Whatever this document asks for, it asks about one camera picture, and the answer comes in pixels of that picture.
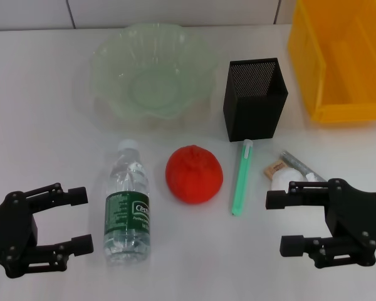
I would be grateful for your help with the clear green-label water bottle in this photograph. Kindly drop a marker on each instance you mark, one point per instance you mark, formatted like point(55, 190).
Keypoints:
point(127, 207)

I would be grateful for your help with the yellow plastic bin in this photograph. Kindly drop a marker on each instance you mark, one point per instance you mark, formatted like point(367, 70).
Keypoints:
point(341, 72)

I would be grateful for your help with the silver grey pen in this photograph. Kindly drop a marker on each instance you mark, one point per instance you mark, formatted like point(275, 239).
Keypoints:
point(296, 163)

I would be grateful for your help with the black mesh pen holder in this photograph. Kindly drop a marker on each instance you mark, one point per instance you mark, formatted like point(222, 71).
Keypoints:
point(253, 109)

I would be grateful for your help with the small tan eraser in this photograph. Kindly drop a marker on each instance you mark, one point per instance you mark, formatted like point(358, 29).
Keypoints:
point(273, 171)

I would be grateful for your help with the green pen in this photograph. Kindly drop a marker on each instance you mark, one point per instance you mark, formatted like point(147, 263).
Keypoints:
point(241, 178)

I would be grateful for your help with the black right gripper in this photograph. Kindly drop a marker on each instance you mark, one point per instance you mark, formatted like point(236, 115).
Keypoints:
point(360, 216)

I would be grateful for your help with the red-orange toy orange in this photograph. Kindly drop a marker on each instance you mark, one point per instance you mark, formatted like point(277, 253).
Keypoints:
point(194, 174)

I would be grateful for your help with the translucent green fruit bowl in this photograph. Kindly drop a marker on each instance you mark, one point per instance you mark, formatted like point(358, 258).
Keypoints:
point(153, 78)

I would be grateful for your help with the white paper ball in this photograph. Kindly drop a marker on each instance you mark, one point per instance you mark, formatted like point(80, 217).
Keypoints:
point(283, 178)

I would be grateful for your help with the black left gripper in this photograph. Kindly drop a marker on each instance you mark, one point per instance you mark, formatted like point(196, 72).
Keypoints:
point(12, 225)

